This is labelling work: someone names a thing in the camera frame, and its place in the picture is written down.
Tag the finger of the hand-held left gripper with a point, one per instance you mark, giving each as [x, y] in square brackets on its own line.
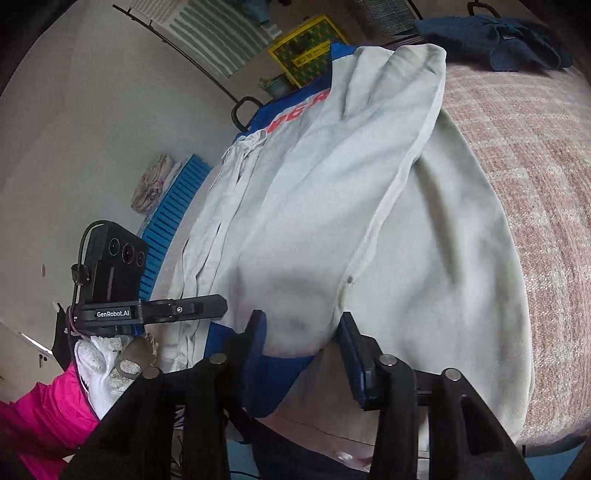
[203, 307]

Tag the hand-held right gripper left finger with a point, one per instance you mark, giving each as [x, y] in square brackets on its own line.
[254, 332]

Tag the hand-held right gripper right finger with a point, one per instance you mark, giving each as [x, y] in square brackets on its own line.
[355, 369]

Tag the white and blue jacket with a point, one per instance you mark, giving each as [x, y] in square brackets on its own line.
[415, 254]

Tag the person's left forearm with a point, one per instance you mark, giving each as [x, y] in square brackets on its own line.
[41, 415]

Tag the black metal clothes rack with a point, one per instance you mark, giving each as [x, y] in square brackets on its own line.
[247, 98]

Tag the person's left hand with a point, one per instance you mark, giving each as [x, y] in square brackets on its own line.
[99, 369]

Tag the blue slatted platform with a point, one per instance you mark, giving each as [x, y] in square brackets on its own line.
[171, 217]

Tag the floral quilt bundle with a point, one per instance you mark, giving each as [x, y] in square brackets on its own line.
[150, 189]

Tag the small potted plant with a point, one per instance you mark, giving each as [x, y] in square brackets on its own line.
[279, 85]

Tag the grey striped white cloth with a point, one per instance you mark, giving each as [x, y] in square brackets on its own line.
[207, 32]

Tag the pink checked bed blanket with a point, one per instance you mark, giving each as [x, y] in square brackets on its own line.
[545, 184]

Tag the yellow green patterned box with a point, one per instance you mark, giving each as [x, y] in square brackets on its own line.
[309, 50]

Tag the blue denim jacket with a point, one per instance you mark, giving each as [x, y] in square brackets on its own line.
[258, 11]

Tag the navy folded garment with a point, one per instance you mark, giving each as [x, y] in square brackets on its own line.
[485, 41]

